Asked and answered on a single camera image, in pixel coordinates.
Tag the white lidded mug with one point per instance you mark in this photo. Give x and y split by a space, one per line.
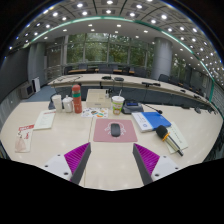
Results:
68 105

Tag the black handheld microphone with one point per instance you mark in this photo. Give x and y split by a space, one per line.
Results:
162 132

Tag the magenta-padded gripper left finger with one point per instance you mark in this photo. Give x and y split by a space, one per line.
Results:
77 157

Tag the red thermos bottle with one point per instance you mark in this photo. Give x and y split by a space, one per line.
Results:
77 100

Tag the blue and white book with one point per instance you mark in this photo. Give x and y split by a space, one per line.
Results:
151 120

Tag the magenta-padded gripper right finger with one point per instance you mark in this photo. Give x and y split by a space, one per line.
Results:
147 158

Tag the white paper cup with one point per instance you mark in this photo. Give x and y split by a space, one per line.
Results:
57 103

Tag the ceiling lights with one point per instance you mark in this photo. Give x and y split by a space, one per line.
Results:
108 11

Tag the dark office chairs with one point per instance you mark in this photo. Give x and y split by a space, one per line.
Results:
140 71

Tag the printed paper cup with straw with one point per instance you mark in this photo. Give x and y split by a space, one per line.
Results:
117 105

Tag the colourful sticker sheet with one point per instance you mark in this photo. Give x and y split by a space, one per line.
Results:
95 113

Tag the white booklet with red heading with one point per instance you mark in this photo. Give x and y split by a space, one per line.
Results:
45 119

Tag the pink printed mouse pad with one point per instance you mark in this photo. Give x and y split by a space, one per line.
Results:
100 135

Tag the white paper sheet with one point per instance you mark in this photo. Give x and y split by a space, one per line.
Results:
180 135

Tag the long curved conference desk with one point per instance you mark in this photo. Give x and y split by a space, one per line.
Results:
133 81

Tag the red and white leaflet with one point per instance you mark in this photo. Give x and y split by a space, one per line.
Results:
24 139

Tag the white floor appliance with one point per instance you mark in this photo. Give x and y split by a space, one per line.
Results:
36 85

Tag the black computer mouse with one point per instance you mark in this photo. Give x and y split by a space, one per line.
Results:
115 130

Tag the white cardboard box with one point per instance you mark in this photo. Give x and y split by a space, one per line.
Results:
98 99

